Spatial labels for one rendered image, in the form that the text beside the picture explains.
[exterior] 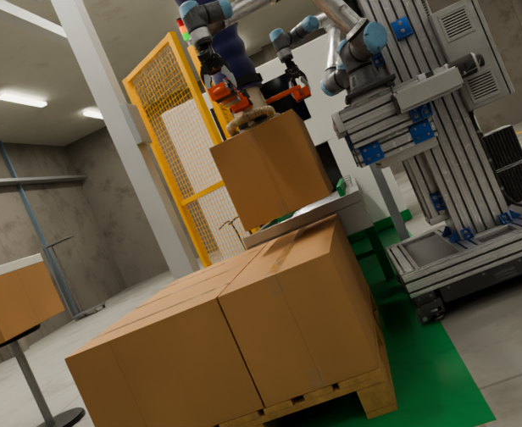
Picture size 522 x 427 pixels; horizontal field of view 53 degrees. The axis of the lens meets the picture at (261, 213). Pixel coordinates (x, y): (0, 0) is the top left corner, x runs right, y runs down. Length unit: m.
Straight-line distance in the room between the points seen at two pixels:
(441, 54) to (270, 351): 1.57
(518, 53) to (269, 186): 11.60
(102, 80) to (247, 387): 2.72
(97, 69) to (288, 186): 2.14
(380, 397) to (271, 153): 1.08
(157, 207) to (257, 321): 2.21
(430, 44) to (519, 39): 11.00
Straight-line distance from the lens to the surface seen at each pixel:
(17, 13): 5.44
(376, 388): 1.79
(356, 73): 2.41
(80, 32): 4.13
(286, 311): 1.72
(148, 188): 3.84
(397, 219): 3.49
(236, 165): 2.29
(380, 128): 2.37
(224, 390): 1.85
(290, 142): 2.26
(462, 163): 2.62
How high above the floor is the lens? 0.79
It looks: 2 degrees down
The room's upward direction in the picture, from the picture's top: 24 degrees counter-clockwise
